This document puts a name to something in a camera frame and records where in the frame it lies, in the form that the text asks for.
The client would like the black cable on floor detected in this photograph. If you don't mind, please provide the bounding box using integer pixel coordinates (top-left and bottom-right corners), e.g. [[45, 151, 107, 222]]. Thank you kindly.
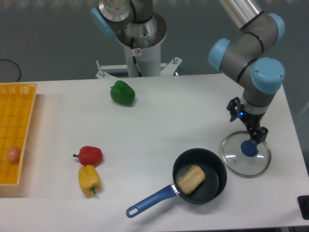
[[0, 58, 21, 83]]

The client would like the brown egg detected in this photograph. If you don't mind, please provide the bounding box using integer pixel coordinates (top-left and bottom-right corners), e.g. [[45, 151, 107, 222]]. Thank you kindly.
[[7, 146, 21, 164]]

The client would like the yellow plastic basket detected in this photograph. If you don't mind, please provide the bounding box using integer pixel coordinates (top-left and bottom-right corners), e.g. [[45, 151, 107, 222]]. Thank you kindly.
[[0, 83, 37, 186]]

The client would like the glass pot lid blue knob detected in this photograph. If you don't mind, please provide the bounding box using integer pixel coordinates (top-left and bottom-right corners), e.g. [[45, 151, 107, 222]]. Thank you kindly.
[[221, 130, 272, 178]]

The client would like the red bell pepper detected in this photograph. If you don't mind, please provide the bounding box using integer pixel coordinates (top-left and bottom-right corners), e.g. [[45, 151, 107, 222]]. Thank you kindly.
[[72, 146, 103, 166]]

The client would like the black device at table edge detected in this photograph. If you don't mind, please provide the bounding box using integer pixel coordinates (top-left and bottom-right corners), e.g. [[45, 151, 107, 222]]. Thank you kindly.
[[297, 195, 309, 220]]

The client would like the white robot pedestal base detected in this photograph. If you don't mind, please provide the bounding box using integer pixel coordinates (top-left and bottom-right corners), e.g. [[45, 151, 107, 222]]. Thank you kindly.
[[96, 13, 182, 79]]

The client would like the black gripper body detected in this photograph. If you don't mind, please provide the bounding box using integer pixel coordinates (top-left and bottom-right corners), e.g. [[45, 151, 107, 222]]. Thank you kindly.
[[226, 97, 266, 135]]

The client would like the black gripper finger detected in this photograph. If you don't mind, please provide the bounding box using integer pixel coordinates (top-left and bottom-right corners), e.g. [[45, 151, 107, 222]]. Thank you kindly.
[[255, 126, 268, 144], [247, 125, 256, 143]]

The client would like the yellow bell pepper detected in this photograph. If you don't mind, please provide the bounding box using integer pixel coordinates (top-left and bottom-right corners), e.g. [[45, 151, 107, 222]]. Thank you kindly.
[[78, 165, 101, 197]]

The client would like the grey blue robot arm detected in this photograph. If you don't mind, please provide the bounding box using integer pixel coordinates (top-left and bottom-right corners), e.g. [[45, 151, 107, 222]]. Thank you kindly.
[[90, 0, 285, 144]]

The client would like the fried tofu piece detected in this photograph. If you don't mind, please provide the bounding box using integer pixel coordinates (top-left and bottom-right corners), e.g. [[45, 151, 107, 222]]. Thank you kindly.
[[177, 165, 206, 195]]

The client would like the green bell pepper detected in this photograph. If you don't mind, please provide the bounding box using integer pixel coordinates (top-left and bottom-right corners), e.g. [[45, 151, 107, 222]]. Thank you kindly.
[[110, 80, 135, 105]]

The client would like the black saucepan blue handle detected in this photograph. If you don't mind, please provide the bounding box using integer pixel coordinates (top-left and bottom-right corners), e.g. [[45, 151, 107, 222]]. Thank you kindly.
[[126, 148, 227, 218]]

